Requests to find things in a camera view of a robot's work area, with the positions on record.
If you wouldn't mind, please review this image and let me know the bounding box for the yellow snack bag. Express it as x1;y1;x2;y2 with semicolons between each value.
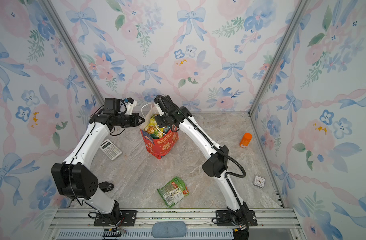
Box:
144;115;170;139

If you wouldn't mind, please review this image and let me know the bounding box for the red paper gift bag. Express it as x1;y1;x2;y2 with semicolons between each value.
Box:
140;105;179;159

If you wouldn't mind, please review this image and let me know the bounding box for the green snack bag barcode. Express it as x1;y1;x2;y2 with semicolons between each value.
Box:
158;177;190;208

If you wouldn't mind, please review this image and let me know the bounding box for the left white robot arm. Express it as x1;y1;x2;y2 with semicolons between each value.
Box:
51;113;145;217

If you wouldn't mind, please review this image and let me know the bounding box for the white scientific calculator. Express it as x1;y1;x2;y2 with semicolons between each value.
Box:
100;139;123;161

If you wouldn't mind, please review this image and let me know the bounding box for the orange pill bottle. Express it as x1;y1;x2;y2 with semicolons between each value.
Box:
239;133;253;148

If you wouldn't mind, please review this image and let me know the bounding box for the small white square clock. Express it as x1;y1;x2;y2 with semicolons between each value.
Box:
254;176;266;188

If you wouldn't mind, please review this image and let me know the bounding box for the grey blue foam pad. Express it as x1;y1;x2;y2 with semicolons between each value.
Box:
152;221;187;239

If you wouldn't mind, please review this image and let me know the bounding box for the black corrugated cable hose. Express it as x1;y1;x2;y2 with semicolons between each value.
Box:
154;94;247;179

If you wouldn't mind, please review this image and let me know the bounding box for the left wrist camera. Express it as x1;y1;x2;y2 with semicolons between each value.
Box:
103;98;121;115

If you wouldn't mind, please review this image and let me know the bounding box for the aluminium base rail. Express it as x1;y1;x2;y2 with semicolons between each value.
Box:
44;208;306;240

